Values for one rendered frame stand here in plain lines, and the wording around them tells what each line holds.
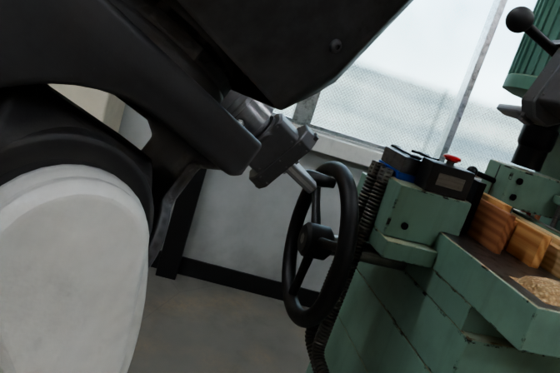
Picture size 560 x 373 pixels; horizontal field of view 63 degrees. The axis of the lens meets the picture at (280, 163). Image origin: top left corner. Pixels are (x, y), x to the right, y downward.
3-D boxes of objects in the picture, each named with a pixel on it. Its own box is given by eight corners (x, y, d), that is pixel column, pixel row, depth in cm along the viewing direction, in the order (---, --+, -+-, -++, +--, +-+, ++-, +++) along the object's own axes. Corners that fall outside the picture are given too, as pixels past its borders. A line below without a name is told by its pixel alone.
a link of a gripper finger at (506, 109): (496, 101, 67) (524, 106, 61) (510, 112, 68) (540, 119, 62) (489, 110, 67) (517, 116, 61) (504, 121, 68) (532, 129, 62)
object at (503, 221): (424, 204, 95) (436, 174, 93) (430, 206, 95) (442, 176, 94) (493, 253, 73) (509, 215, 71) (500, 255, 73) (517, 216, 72)
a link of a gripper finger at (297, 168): (313, 192, 71) (287, 166, 69) (312, 184, 74) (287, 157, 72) (322, 186, 70) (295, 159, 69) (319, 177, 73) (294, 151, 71)
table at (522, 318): (318, 184, 110) (326, 161, 109) (427, 212, 117) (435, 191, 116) (452, 340, 52) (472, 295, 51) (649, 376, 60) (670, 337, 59)
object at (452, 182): (377, 165, 85) (387, 136, 84) (427, 179, 88) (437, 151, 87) (407, 186, 72) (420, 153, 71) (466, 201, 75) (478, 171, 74)
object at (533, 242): (444, 209, 96) (454, 185, 95) (451, 211, 96) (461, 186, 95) (529, 266, 71) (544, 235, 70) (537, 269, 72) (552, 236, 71)
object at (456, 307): (362, 224, 103) (368, 208, 102) (442, 243, 108) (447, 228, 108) (460, 330, 65) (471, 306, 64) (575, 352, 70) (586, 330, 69)
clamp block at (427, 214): (353, 205, 88) (369, 161, 86) (414, 221, 91) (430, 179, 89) (383, 236, 74) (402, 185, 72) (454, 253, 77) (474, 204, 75)
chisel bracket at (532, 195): (472, 199, 87) (489, 157, 86) (531, 215, 91) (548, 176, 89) (496, 213, 80) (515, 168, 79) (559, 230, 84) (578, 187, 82)
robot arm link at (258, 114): (256, 201, 67) (198, 145, 64) (257, 174, 76) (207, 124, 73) (322, 147, 64) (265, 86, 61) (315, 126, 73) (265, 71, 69)
